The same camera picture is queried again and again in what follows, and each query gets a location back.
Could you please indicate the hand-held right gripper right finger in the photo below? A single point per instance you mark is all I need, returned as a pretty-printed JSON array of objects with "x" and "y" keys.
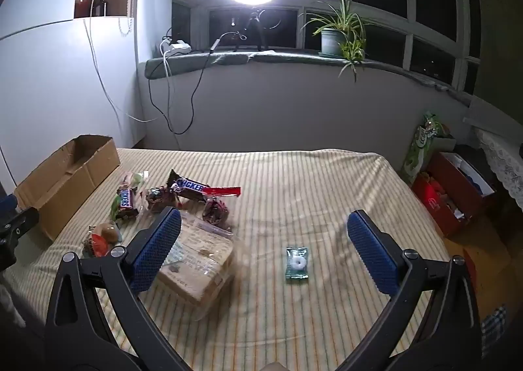
[{"x": 374, "y": 252}]

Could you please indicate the large brown chocolate bar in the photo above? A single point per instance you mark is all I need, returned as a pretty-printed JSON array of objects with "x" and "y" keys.
[{"x": 188, "y": 186}]

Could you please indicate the brown green snack packet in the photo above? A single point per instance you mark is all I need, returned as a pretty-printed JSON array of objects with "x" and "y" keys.
[{"x": 109, "y": 231}]

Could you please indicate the red-ended clear snack packet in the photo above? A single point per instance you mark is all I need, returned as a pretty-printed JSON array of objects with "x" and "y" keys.
[
  {"x": 215, "y": 211},
  {"x": 158, "y": 196}
]

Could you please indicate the green plant pot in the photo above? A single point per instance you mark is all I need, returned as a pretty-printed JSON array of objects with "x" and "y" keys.
[{"x": 331, "y": 42}]

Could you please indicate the black tripod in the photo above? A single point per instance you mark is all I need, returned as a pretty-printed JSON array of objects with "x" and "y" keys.
[{"x": 257, "y": 28}]

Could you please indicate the person's left hand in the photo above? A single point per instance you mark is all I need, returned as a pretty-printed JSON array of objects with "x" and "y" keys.
[{"x": 8, "y": 297}]

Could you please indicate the green cookie packet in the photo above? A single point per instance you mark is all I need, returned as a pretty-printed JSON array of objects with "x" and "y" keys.
[{"x": 116, "y": 206}]

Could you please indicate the white power strip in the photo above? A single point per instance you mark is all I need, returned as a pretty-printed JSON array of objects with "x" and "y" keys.
[{"x": 177, "y": 46}]

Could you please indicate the red cardboard box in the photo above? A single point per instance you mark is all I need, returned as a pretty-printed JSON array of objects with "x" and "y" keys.
[{"x": 445, "y": 187}]

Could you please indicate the clear packet with green candy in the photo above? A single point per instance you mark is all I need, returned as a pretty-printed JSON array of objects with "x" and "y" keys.
[{"x": 140, "y": 180}]

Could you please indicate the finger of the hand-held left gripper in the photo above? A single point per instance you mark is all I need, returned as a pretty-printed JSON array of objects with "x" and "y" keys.
[{"x": 16, "y": 228}]

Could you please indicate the dark bottle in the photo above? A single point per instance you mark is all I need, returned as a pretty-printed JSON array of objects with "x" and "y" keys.
[{"x": 101, "y": 7}]

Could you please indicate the green mint candy packet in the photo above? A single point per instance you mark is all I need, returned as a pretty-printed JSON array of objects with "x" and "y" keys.
[{"x": 297, "y": 265}]

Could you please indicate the white cabinet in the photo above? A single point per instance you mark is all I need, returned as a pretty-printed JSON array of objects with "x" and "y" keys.
[{"x": 53, "y": 89}]

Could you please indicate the small brown chocolate bar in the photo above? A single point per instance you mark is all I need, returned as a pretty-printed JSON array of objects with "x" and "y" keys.
[{"x": 127, "y": 198}]

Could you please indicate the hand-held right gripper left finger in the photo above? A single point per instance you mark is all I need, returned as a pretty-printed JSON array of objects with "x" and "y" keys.
[{"x": 157, "y": 250}]

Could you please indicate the brown curtain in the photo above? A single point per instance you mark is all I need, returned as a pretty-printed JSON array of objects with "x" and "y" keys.
[{"x": 502, "y": 28}]

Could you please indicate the white lace cloth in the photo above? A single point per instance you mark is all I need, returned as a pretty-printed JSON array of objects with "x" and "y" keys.
[{"x": 502, "y": 158}]

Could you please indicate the green plastic bag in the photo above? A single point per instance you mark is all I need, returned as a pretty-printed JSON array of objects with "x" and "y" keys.
[{"x": 421, "y": 138}]

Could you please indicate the striped bed sheet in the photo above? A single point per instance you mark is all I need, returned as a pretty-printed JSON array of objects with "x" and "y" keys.
[{"x": 286, "y": 199}]

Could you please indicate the spider plant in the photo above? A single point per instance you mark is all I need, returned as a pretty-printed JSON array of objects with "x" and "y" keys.
[{"x": 341, "y": 14}]

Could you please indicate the plaid cloth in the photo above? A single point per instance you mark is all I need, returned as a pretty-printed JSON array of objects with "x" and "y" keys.
[{"x": 495, "y": 330}]

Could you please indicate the snack packets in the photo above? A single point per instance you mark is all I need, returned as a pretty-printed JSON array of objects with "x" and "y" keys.
[{"x": 200, "y": 260}]

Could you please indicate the red dark snack packet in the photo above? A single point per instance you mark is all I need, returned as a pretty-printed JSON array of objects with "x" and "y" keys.
[{"x": 99, "y": 247}]

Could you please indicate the white window frame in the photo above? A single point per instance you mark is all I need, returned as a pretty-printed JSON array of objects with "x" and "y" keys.
[{"x": 300, "y": 3}]

